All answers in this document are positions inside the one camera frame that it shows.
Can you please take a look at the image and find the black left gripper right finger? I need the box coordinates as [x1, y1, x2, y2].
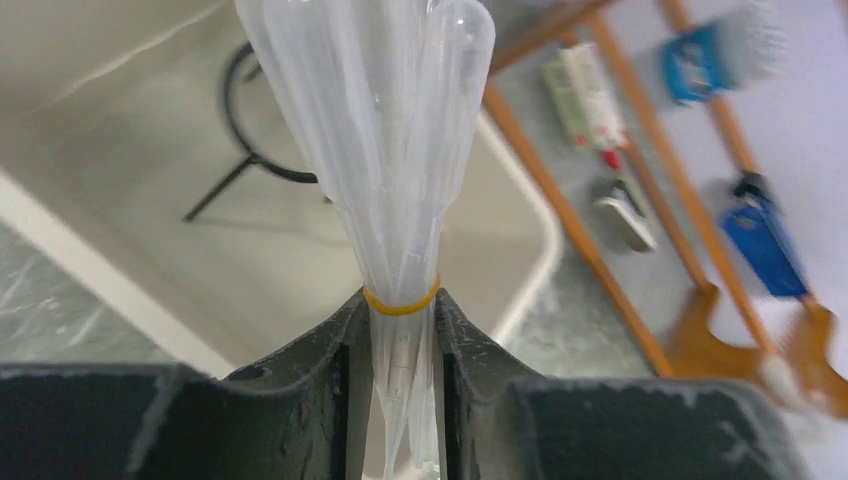
[433, 291, 811, 479]

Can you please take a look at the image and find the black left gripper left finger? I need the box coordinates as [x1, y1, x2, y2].
[1, 293, 372, 479]

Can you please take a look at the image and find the black wire tripod stand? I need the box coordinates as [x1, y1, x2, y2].
[182, 41, 318, 223]

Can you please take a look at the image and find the clear plastic pipette bundle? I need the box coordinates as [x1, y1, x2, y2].
[236, 1, 496, 479]

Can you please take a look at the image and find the orange wooden shelf rack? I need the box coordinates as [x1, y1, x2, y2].
[483, 1, 847, 420]

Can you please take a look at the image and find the blue stapler on shelf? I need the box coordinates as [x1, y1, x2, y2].
[719, 171, 810, 299]

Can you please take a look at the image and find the beige plastic bin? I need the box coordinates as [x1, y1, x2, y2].
[0, 0, 564, 380]

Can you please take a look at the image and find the blue white container on shelf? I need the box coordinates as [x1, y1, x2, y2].
[661, 1, 788, 105]

